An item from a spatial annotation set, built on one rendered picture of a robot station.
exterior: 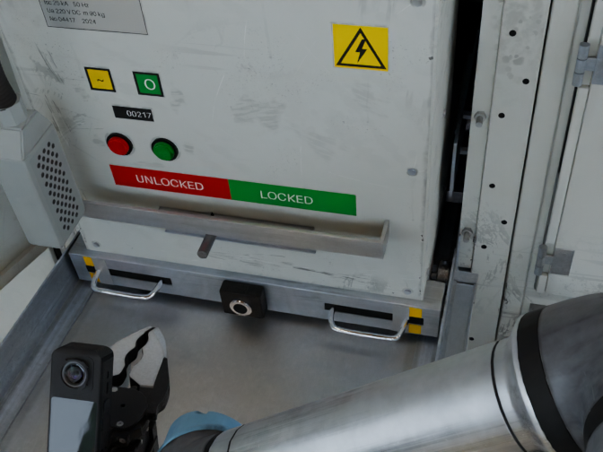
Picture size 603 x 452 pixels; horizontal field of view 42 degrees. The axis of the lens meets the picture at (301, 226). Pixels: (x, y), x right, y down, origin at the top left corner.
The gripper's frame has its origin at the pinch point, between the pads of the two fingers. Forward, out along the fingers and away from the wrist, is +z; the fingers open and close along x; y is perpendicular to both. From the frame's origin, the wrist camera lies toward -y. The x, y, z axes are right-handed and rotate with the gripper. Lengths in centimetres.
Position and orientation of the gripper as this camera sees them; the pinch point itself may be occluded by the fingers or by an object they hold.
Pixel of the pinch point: (149, 331)
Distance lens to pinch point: 81.0
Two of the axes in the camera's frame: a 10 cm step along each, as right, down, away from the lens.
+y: -0.3, 8.3, 5.6
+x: 9.8, 1.3, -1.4
